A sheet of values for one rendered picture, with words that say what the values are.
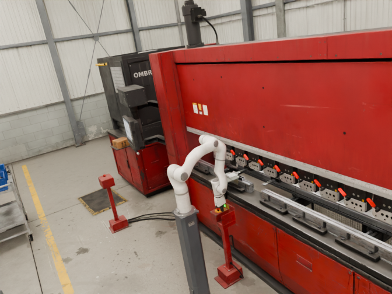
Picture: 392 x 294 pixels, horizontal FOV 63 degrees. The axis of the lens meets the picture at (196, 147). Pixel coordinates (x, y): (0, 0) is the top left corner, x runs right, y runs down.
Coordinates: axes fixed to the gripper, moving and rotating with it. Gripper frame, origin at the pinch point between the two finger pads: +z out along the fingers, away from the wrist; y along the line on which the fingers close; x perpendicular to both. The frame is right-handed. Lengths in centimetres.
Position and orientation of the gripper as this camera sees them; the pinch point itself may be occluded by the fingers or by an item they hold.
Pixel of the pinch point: (221, 209)
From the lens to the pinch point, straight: 309.7
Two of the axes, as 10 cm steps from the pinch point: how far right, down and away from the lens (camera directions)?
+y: -8.2, 3.7, -4.3
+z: 2.2, 9.1, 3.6
